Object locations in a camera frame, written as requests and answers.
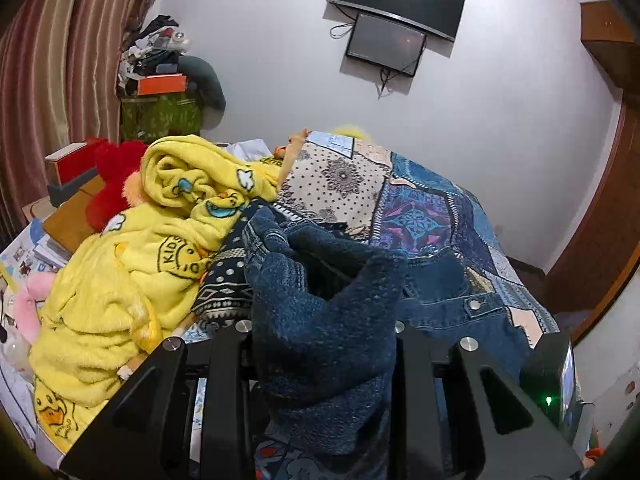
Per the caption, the blue denim jacket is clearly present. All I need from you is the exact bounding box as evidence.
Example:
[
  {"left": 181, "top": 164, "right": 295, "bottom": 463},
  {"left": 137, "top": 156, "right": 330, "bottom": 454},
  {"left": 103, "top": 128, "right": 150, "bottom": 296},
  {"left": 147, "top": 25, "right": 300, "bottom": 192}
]
[{"left": 243, "top": 207, "right": 541, "bottom": 479}]

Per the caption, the white sliding wardrobe door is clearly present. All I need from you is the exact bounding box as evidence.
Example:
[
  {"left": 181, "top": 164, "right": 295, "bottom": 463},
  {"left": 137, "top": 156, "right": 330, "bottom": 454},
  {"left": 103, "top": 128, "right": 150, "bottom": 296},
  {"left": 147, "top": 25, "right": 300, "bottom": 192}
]
[{"left": 575, "top": 274, "right": 640, "bottom": 448}]

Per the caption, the navy dotted bandana cloth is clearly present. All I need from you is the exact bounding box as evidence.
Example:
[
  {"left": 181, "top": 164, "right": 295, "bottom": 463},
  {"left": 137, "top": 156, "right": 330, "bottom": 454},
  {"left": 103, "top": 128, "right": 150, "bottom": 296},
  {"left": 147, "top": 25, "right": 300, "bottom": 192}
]
[{"left": 192, "top": 198, "right": 270, "bottom": 334}]

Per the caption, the brown wooden door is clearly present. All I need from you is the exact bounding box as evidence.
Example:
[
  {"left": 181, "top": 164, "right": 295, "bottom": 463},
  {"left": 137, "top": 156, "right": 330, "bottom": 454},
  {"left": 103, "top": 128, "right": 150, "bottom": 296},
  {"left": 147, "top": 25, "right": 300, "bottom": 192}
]
[{"left": 544, "top": 94, "right": 639, "bottom": 344}]

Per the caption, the yellow fleece blanket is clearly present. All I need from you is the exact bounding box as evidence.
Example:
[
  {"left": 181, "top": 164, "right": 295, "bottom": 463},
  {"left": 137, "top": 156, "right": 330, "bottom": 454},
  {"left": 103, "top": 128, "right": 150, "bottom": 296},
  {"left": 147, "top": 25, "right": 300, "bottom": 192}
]
[{"left": 29, "top": 136, "right": 280, "bottom": 453}]

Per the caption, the pink plush toy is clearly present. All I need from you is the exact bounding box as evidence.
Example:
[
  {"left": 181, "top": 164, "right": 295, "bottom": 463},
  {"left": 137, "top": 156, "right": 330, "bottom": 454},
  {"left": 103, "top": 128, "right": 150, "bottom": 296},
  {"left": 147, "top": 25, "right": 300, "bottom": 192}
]
[{"left": 14, "top": 272, "right": 55, "bottom": 344}]

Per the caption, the wooden box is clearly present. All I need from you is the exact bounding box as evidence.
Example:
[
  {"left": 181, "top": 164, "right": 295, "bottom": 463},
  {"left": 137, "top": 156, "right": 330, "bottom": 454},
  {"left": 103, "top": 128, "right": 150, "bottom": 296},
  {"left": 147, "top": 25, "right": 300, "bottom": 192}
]
[{"left": 43, "top": 176, "right": 105, "bottom": 254}]

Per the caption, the patchwork blue quilt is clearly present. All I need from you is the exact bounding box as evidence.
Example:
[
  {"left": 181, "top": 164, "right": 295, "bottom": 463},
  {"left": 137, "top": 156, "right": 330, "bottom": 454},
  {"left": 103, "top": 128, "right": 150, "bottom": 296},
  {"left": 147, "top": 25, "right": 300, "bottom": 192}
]
[{"left": 188, "top": 129, "right": 561, "bottom": 480}]

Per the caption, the red plush toy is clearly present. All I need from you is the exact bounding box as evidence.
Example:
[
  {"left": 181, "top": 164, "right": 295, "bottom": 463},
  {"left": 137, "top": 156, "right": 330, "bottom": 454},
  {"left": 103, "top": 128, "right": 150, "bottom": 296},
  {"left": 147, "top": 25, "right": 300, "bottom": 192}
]
[{"left": 85, "top": 140, "right": 148, "bottom": 232}]

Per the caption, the red and white box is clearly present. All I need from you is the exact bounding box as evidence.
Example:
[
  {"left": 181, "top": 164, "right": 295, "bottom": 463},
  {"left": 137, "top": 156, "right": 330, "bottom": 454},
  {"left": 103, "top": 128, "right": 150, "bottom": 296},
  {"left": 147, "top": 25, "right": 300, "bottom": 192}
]
[{"left": 44, "top": 138, "right": 105, "bottom": 185}]

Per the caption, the orange shoe box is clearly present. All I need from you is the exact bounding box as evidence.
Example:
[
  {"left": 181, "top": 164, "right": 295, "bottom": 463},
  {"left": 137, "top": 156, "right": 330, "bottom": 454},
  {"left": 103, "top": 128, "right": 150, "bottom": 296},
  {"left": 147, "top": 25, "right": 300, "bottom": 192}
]
[{"left": 137, "top": 74, "right": 188, "bottom": 96}]

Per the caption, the dark green pillow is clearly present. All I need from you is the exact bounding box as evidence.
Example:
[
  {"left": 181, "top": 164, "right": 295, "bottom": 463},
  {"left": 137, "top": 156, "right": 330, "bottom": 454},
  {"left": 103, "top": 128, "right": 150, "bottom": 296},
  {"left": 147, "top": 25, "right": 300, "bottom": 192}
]
[{"left": 178, "top": 55, "right": 227, "bottom": 112}]

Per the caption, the wooden overhead cabinet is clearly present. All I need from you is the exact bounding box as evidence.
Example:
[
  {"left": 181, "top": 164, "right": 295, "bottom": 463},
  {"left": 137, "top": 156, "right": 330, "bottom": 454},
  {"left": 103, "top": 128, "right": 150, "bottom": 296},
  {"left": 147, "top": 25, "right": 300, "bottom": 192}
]
[{"left": 580, "top": 1, "right": 639, "bottom": 94}]

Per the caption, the striped red curtain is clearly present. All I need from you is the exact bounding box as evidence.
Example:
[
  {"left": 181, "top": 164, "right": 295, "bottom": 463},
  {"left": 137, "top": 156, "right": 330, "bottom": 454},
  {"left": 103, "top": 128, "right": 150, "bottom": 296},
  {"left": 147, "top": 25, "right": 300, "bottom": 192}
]
[{"left": 1, "top": 0, "right": 155, "bottom": 244}]

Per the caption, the small black wall monitor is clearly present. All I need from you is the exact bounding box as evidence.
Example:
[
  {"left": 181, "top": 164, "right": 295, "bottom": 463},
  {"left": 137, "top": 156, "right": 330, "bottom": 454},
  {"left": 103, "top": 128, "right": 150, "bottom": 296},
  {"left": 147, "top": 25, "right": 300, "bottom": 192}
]
[{"left": 345, "top": 13, "right": 426, "bottom": 77}]

